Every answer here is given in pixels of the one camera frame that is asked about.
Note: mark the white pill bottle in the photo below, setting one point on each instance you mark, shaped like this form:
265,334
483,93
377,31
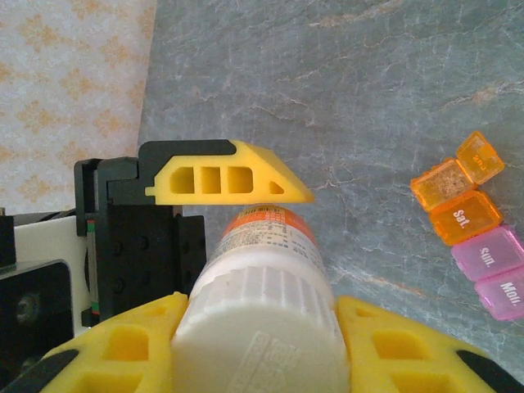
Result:
262,327

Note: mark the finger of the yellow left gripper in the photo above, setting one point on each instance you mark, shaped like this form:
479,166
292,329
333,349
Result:
254,163

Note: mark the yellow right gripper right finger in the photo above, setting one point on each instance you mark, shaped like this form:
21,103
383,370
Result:
409,360

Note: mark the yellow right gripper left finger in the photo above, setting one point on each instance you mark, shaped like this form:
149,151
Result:
123,356

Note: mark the orange and pink pill organizer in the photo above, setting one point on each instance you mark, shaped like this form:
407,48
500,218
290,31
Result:
462,221

